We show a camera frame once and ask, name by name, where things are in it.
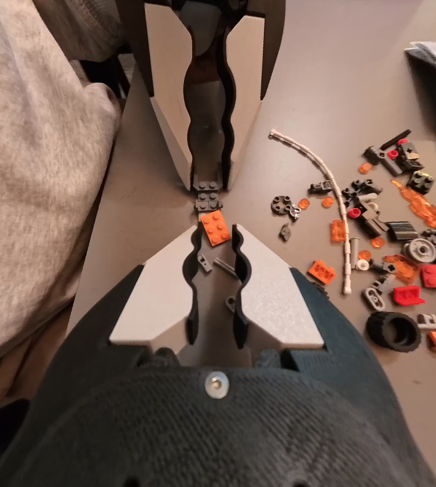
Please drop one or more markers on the grey lego plate assembly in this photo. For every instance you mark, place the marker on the grey lego plate assembly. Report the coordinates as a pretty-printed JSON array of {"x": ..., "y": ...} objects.
[{"x": 208, "y": 196}]

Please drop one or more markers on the round orange lego stud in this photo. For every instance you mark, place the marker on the round orange lego stud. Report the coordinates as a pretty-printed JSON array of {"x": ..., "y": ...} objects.
[
  {"x": 304, "y": 203},
  {"x": 328, "y": 202}
]

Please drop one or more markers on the small dark grey lego piece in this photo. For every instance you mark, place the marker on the small dark grey lego piece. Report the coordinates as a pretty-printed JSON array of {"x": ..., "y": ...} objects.
[
  {"x": 285, "y": 232},
  {"x": 295, "y": 212}
]

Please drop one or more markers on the transparent orange lego flame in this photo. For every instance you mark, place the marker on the transparent orange lego flame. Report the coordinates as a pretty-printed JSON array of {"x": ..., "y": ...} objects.
[{"x": 423, "y": 207}]

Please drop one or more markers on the large black lego tyre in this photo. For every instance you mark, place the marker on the large black lego tyre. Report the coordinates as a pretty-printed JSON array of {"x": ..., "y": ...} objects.
[{"x": 378, "y": 331}]

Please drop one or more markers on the person's grey clothing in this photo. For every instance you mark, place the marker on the person's grey clothing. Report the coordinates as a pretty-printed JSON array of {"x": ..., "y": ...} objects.
[{"x": 31, "y": 171}]

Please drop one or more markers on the dark grey cloth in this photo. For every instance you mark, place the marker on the dark grey cloth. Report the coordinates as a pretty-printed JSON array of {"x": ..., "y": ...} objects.
[{"x": 88, "y": 26}]

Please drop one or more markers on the pile of mixed lego pieces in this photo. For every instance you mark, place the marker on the pile of mixed lego pieces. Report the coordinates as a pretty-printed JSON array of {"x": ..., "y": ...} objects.
[{"x": 400, "y": 228}]

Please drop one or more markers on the small light grey lego clip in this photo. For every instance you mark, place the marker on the small light grey lego clip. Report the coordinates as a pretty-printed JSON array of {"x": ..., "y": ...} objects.
[{"x": 204, "y": 263}]

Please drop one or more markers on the round dark grey lego plate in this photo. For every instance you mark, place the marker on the round dark grey lego plate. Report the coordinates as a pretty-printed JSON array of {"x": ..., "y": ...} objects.
[{"x": 281, "y": 205}]

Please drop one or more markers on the instruction booklet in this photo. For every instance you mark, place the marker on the instruction booklet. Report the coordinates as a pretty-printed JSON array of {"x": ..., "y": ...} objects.
[{"x": 431, "y": 76}]

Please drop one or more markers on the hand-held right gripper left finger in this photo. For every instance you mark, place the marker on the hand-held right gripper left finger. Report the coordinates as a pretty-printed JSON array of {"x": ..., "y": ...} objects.
[{"x": 153, "y": 304}]

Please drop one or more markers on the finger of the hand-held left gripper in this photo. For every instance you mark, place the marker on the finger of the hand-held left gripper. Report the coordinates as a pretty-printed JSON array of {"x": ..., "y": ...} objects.
[
  {"x": 246, "y": 57},
  {"x": 164, "y": 57}
]

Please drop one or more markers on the grey oval lego link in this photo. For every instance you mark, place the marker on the grey oval lego link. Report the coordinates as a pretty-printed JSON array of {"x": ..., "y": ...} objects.
[
  {"x": 230, "y": 303},
  {"x": 374, "y": 298}
]

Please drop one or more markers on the transparent orange lego plate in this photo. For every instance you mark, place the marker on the transparent orange lego plate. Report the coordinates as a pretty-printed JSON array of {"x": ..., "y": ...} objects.
[{"x": 338, "y": 231}]

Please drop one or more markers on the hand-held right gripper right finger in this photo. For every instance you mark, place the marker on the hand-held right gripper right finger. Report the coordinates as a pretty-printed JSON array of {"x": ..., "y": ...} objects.
[{"x": 279, "y": 304}]

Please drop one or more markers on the small black lego tyre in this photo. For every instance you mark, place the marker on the small black lego tyre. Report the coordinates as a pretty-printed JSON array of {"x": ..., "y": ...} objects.
[{"x": 319, "y": 288}]

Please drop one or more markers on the dark grey lego connector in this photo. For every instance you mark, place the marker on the dark grey lego connector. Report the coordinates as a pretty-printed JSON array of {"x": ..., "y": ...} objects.
[{"x": 320, "y": 188}]

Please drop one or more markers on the grey lego cylinder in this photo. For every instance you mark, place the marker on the grey lego cylinder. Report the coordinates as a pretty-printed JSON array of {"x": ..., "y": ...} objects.
[{"x": 354, "y": 251}]

